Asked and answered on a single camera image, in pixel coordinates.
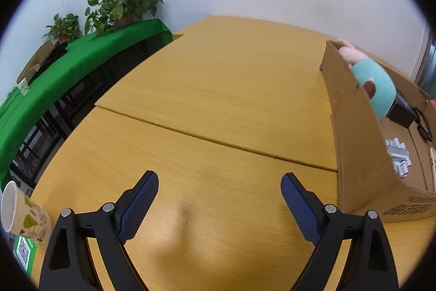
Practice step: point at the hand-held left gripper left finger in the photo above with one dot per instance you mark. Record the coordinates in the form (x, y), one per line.
(139, 205)

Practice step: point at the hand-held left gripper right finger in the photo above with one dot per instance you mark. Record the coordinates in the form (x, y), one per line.
(299, 205)

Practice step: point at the brown cardboard box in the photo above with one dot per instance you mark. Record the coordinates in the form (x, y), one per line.
(357, 141)

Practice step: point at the black charger box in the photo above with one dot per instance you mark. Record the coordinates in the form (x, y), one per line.
(400, 113)

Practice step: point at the silver ribbon bow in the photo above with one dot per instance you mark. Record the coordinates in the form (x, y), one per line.
(398, 154)

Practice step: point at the patterned paper cup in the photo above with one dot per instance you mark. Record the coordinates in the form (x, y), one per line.
(20, 216)

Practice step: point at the black chair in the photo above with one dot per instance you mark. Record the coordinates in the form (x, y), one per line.
(80, 96)
(136, 50)
(32, 151)

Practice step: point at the green code card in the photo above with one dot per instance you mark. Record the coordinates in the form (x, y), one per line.
(25, 251)

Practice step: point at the black eyeglasses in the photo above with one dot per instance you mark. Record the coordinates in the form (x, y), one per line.
(424, 130)

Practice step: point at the pink and teal plush toy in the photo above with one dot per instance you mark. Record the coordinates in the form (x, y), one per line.
(378, 83)

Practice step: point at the small patterned packet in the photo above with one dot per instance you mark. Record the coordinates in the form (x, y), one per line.
(23, 87)

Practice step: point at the flat cardboard carton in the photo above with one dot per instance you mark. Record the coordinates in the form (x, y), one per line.
(37, 59)

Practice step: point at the glass door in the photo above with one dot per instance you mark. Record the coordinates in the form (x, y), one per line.
(430, 62)

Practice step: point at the small potted plant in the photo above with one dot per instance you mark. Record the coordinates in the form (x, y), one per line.
(64, 26)

